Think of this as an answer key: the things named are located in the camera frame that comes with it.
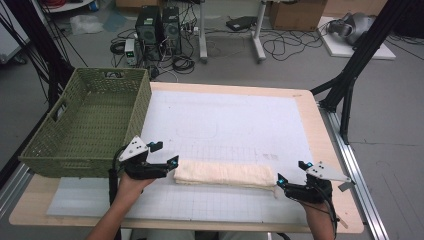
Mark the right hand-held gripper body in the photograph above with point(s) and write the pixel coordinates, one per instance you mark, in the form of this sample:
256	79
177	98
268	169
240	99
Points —
325	173

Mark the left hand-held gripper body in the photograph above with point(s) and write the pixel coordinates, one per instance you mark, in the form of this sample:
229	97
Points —
135	150

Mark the cream printed cloth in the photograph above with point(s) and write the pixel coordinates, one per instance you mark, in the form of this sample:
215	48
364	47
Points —
223	173

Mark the green woven basket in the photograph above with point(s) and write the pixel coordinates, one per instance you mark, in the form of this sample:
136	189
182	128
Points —
100	96

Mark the person's left hand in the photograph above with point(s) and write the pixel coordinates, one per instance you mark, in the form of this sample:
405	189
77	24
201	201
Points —
133	190

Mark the person's right hand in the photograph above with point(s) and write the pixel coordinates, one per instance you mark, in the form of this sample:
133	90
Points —
316	213

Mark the small grey metal piece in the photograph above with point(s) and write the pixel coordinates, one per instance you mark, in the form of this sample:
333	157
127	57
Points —
347	186

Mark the thin wooden stick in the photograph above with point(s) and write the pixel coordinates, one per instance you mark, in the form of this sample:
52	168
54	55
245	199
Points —
343	223

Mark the white grid mat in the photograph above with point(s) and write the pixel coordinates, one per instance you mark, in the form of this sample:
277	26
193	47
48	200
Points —
220	126

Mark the small grey power supply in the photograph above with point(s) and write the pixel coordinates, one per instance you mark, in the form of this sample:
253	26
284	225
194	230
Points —
130	51

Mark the wide black computer tower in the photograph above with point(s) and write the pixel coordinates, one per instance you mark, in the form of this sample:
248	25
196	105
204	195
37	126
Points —
148	33

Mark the narrow black computer tower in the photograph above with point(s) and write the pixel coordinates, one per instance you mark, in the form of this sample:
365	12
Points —
171	30

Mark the white floor board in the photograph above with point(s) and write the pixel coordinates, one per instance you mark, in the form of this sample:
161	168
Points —
340	50

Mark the white desk leg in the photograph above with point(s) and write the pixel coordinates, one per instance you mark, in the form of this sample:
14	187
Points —
258	36
202	33

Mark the clear plastic bag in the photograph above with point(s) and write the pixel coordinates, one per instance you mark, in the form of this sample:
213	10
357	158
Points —
86	25

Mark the grey rounded device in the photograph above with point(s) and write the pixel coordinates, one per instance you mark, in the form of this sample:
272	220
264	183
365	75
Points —
355	26

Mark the large cardboard box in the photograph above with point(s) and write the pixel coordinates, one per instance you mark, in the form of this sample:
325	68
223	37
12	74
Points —
296	15

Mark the flat black box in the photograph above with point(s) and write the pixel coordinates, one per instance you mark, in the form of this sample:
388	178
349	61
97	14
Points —
241	23

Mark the white cabinet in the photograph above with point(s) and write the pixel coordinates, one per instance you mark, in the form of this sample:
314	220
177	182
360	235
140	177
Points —
10	36

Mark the aluminium rail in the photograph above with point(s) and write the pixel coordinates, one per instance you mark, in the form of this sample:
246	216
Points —
353	166
13	190

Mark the black frame stand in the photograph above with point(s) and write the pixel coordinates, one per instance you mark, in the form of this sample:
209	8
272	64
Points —
363	50
40	43

